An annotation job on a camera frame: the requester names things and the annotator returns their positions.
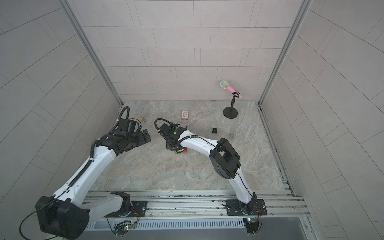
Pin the black microphone stand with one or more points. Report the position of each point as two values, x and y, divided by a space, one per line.
231 112

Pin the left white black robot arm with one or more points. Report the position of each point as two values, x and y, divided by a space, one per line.
62 214

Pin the right circuit board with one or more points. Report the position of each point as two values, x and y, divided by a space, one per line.
253 225

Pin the aluminium rail frame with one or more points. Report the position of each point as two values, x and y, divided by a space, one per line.
203 209

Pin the left circuit board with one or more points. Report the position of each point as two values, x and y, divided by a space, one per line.
122 228

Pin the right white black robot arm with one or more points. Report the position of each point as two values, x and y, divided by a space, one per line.
224 158

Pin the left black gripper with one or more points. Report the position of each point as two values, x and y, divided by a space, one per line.
143 139

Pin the pink toy microphone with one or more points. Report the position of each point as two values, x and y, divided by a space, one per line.
225 85

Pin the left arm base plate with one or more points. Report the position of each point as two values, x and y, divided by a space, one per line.
137 209

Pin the circuit board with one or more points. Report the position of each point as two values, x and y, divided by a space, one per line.
122 228
253 225

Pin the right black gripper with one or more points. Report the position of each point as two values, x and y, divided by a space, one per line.
169 146

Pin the red white card box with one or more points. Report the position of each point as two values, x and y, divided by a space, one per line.
185 114

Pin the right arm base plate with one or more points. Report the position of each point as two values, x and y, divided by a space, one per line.
253 208

